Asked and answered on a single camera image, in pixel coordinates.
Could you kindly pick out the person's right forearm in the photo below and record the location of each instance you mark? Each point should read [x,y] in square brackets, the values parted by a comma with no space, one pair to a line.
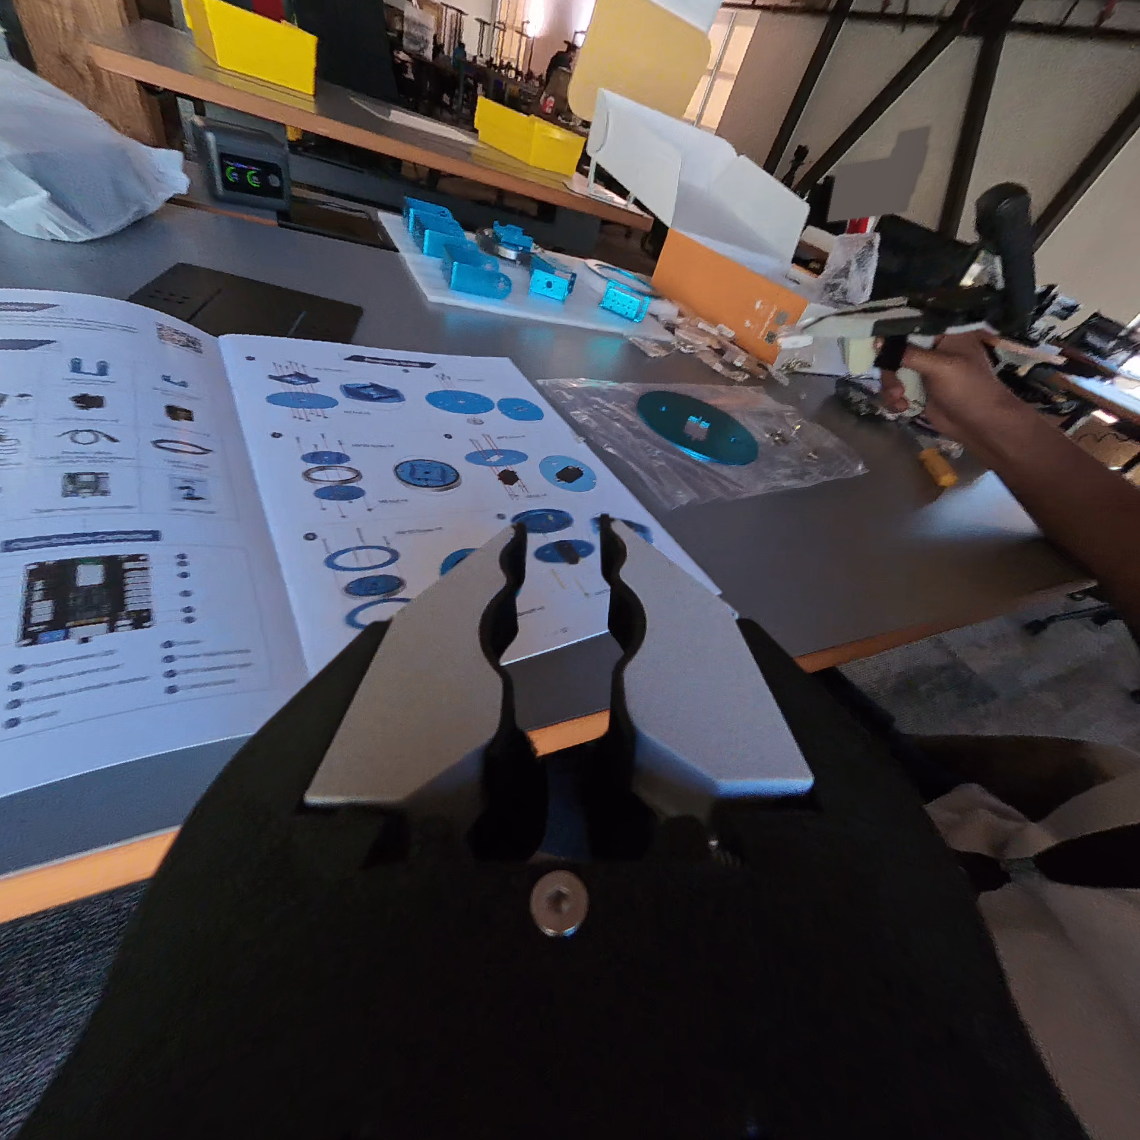
[1058,500]

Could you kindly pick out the blue round metal plate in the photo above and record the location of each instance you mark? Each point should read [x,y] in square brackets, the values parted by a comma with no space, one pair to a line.
[667,418]

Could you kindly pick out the yellow storage bin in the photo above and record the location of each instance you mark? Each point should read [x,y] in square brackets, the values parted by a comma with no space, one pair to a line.
[258,50]
[524,138]

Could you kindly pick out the row of blue long brackets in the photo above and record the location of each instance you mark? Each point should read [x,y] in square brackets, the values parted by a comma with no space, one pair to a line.
[444,237]

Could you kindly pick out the pale yellow board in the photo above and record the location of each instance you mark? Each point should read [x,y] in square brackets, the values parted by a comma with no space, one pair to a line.
[641,53]

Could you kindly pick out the white foam sheet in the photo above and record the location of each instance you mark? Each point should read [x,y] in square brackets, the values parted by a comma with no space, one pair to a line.
[570,316]

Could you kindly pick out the blue square mounting bracket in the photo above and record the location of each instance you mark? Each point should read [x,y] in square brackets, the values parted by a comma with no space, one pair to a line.
[514,237]

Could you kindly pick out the silver foil bag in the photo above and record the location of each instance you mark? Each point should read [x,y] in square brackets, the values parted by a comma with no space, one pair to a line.
[845,267]

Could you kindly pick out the round bearing with blue bracket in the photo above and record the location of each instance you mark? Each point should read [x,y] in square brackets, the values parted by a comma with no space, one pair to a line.
[485,245]

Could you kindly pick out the grey desk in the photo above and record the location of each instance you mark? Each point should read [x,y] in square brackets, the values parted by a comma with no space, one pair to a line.
[845,552]

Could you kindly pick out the small blue servo bracket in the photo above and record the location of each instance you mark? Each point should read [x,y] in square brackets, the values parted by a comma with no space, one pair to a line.
[551,279]

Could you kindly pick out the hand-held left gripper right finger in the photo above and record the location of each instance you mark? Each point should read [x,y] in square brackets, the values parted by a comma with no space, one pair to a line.
[702,703]

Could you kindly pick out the person's white shirt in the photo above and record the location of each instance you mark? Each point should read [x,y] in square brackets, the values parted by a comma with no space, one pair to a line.
[1069,980]

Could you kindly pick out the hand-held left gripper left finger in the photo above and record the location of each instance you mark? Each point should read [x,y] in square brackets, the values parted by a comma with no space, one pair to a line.
[417,703]

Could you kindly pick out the scatter of small screws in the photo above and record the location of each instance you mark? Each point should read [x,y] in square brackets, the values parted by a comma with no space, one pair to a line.
[782,435]

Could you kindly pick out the crumpled white plastic bag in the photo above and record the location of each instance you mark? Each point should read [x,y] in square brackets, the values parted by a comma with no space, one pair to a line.
[71,169]

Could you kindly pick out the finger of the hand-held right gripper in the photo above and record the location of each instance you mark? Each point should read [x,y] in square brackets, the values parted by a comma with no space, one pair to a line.
[845,323]

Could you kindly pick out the white instruction manual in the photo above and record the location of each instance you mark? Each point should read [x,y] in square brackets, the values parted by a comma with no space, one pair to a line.
[266,678]

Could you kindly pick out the large clear plastic bag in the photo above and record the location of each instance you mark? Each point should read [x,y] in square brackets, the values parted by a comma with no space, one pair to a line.
[606,418]

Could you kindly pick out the person's right hand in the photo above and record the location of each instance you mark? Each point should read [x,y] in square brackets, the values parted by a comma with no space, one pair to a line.
[957,383]

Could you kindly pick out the wide blue U bracket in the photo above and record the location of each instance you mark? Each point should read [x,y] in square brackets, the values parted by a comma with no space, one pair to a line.
[622,303]

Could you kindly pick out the orange and white cardboard box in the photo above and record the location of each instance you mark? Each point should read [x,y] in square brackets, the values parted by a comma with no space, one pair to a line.
[712,286]

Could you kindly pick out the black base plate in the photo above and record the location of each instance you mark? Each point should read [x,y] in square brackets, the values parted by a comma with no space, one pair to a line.
[249,308]

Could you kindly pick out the grey power station with display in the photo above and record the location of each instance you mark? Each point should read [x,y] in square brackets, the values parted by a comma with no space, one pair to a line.
[266,133]

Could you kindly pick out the pile of small screw bags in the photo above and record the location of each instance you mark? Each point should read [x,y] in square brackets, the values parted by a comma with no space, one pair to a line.
[712,343]

